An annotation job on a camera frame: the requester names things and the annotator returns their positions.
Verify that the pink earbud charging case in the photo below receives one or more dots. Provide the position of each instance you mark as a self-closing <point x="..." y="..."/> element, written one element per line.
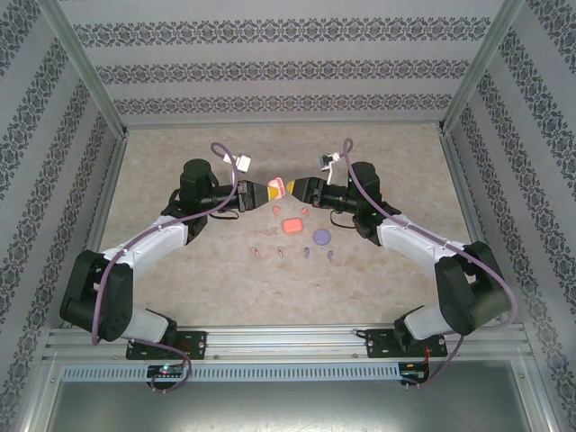
<point x="292" y="226"/>
<point x="275" y="182"/>

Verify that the purple earbud charging case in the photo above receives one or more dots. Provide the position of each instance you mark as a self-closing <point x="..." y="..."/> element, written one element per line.
<point x="322" y="237"/>

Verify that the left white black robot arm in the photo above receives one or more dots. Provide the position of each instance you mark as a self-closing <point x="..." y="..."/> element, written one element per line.
<point x="153" y="245"/>

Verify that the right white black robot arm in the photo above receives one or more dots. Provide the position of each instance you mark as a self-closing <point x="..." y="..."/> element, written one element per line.
<point x="414" y="243"/>

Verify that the grey metal panel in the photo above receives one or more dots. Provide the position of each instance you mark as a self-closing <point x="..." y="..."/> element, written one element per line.
<point x="288" y="407"/>

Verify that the aluminium rear frame beam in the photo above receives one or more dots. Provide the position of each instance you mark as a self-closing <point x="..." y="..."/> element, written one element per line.
<point x="283" y="125"/>

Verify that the aluminium side frame beam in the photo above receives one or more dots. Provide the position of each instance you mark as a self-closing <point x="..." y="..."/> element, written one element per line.
<point x="467" y="193"/>
<point x="105" y="193"/>

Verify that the aluminium mounting rail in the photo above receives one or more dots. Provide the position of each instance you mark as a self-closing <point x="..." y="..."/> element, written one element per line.
<point x="279" y="344"/>

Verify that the aluminium corner post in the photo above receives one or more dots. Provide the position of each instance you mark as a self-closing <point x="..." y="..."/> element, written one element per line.
<point x="478" y="67"/>
<point x="85" y="67"/>

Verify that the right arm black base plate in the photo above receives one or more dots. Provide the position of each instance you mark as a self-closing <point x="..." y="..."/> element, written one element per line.
<point x="378" y="344"/>

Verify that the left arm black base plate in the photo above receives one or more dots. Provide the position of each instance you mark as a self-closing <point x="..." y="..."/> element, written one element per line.
<point x="193" y="344"/>

